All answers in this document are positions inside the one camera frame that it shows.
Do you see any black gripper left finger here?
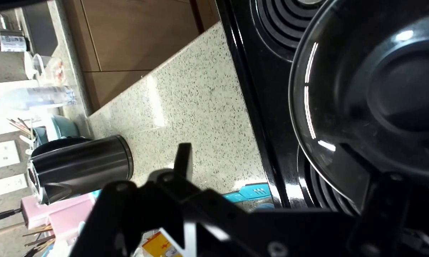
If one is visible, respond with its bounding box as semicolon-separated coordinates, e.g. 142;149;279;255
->
174;141;194;185

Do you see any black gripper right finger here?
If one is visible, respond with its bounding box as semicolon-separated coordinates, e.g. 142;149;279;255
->
339;142;372;212

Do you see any black cooking pot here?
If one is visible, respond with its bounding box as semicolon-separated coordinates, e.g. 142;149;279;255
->
286;0;429;218

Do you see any glass pot lid black knob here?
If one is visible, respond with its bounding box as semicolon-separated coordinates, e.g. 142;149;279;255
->
289;1;429;204

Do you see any black electric stove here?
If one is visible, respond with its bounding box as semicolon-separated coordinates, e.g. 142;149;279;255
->
215;0;429;218

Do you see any teal packet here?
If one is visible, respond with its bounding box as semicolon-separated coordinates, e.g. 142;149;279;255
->
221;181;275;211

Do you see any stainless electric kettle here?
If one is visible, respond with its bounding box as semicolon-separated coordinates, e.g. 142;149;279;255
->
25;132;135;206

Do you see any teal bowl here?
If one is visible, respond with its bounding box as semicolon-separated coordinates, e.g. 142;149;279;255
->
31;112;90;145

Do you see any wooden lower cabinet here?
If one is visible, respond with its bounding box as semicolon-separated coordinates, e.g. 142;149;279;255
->
62;0;221;114

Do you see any pink box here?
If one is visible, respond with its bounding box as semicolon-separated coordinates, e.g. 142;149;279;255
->
20;191;97;239

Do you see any white mug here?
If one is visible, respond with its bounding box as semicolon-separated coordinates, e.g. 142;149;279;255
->
23;51;47;79

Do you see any silver can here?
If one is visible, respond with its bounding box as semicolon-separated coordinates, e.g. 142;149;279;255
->
0;29;33;54

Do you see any white wall plate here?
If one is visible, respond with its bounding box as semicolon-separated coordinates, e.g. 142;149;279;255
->
0;138;21;171
0;172;30;196

